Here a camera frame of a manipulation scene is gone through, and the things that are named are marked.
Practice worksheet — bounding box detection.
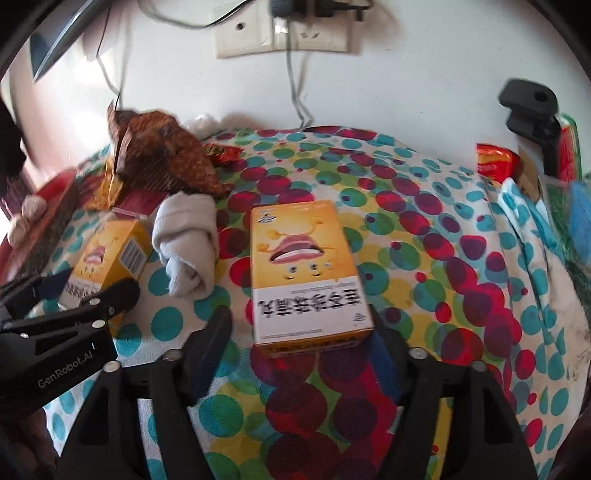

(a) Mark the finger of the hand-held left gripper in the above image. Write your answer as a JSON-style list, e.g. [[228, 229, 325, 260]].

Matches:
[[0, 269, 71, 322], [0, 278, 141, 345]]

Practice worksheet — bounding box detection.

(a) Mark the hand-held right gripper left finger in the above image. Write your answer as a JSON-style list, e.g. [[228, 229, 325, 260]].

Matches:
[[55, 305, 233, 480]]

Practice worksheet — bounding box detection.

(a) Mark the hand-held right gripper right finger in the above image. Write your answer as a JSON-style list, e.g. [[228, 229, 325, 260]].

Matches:
[[368, 308, 540, 480]]

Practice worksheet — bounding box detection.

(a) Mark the yellow carton box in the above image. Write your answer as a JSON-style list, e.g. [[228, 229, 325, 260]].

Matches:
[[249, 200, 375, 360], [65, 218, 153, 330]]

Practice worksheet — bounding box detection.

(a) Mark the red plastic basin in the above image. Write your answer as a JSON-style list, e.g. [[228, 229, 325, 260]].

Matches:
[[0, 168, 80, 283]]

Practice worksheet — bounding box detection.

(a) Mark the white sock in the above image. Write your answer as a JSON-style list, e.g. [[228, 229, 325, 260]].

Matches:
[[151, 191, 221, 297]]

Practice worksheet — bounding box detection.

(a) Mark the brown snack bag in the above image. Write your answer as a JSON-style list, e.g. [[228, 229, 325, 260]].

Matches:
[[107, 104, 236, 199]]

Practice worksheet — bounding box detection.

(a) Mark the red and white packet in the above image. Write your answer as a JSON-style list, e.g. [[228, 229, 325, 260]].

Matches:
[[112, 188, 165, 219]]

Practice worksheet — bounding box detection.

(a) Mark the polka dot tablecloth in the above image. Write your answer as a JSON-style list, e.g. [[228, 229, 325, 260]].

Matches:
[[44, 124, 591, 480]]

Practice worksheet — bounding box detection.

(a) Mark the red candy wrapper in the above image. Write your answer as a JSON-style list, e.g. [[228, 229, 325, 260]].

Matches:
[[203, 142, 244, 165]]

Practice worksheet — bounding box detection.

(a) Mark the blue and white cloth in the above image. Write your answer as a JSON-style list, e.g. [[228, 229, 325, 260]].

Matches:
[[500, 176, 566, 296]]

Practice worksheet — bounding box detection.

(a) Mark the clear crumpled plastic wrap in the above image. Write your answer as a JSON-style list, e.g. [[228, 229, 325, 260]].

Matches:
[[184, 112, 223, 138]]

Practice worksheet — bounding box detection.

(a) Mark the green patterned bag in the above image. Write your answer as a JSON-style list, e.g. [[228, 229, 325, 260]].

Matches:
[[542, 179, 591, 282]]

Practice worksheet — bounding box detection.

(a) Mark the red snack packet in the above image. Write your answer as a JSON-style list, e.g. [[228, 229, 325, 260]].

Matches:
[[475, 142, 523, 184]]

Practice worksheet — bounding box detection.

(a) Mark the curved monitor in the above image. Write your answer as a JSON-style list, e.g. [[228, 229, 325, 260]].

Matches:
[[29, 0, 99, 85]]

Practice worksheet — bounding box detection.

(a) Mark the green and red box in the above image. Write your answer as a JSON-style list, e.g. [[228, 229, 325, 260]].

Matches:
[[556, 112, 583, 184]]

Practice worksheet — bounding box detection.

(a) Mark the black clamp stand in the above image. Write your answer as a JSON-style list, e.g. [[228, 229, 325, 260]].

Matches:
[[497, 78, 563, 179]]

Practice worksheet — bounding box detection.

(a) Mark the black power plug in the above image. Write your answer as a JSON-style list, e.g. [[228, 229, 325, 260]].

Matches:
[[318, 0, 366, 22]]

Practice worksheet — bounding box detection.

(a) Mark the thin black cable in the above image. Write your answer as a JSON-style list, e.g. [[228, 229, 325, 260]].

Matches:
[[102, 7, 127, 109]]

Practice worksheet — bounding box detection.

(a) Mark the grey power cable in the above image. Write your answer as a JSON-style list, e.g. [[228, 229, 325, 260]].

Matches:
[[285, 14, 311, 130]]

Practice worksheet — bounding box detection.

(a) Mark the black monitor cable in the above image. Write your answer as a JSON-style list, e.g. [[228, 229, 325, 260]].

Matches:
[[137, 0, 260, 30]]

